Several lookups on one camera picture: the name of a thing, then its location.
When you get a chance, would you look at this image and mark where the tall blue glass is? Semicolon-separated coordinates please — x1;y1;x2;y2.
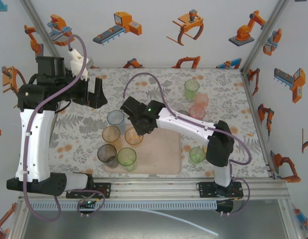
106;110;126;134

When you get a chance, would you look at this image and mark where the tall orange glass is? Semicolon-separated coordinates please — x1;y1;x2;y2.
102;125;123;150

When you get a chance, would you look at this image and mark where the tall green glass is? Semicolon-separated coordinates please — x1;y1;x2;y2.
117;147;138;172

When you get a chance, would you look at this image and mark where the tall grey glass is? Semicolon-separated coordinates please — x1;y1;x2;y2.
97;143;119;169

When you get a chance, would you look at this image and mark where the short pink glass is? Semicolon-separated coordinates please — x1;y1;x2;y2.
189;105;206;119

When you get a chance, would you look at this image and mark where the short green glass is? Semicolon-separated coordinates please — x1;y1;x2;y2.
188;147;206;165
184;79;200;99

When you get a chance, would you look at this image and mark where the short salmon glass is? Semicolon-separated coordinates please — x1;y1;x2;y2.
193;93;210;108

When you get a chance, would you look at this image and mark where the pink plastic tray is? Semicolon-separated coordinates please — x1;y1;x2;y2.
103;123;182;175

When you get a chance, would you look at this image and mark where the floral table cover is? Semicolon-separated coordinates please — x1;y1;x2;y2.
40;67;272;179

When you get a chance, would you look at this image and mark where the small circuit board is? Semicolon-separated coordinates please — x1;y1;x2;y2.
77;199;97;212

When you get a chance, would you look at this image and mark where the grey metal shelf panel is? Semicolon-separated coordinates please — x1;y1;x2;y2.
18;209;292;239

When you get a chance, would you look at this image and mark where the black round cover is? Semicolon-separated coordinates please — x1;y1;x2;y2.
215;199;235;215

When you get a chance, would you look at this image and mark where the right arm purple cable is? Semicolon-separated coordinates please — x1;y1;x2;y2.
123;72;252;216

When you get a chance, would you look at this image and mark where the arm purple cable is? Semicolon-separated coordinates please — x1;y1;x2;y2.
22;34;106;222
123;72;252;216

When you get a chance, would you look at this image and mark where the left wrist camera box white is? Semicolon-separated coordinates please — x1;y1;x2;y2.
67;47;95;82

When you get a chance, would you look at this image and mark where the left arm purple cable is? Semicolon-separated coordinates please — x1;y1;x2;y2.
22;34;106;222

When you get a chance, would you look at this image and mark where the aluminium frame rail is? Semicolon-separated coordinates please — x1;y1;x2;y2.
18;178;291;202

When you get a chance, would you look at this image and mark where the aluminium frame post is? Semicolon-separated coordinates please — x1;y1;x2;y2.
240;0;292;74
19;0;60;59

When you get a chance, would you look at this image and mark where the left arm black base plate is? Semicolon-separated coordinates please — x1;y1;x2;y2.
66;182;112;199

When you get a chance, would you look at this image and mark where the white slotted cable duct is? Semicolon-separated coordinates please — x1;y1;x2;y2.
28;201;218;211

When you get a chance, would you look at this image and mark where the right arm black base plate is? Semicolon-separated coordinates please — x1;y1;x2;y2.
198;181;244;199

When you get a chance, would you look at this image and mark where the aluminium side rail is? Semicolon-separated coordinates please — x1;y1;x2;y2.
240;69;278;180

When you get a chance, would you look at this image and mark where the aluminium frame leg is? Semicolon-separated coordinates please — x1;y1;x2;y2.
278;199;304;239
8;200;29;239

